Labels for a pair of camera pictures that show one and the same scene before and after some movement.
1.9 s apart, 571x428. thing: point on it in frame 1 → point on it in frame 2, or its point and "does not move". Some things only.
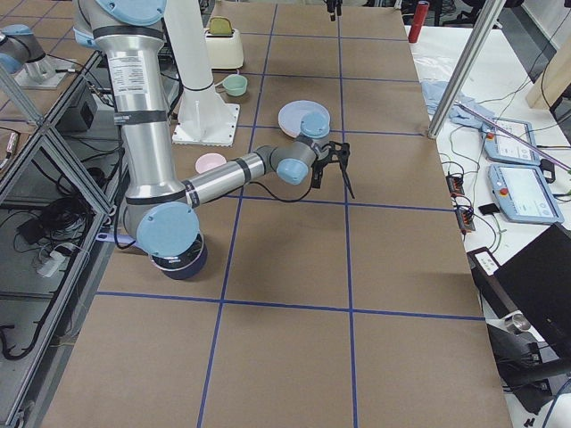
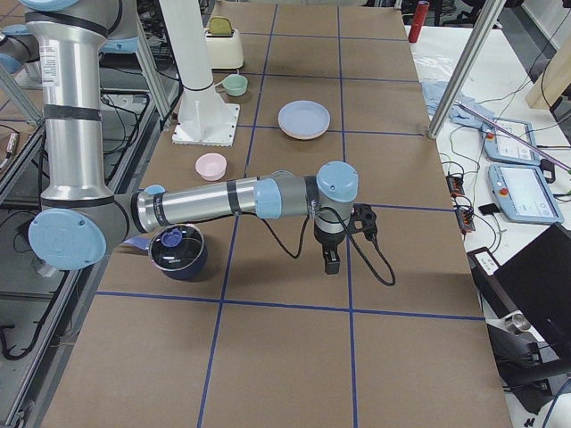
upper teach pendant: [501, 146] does not move
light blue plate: [305, 117] does not move
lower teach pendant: [524, 194] does not move
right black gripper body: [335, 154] → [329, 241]
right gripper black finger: [317, 177] → [332, 261]
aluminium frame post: [485, 20] does not move
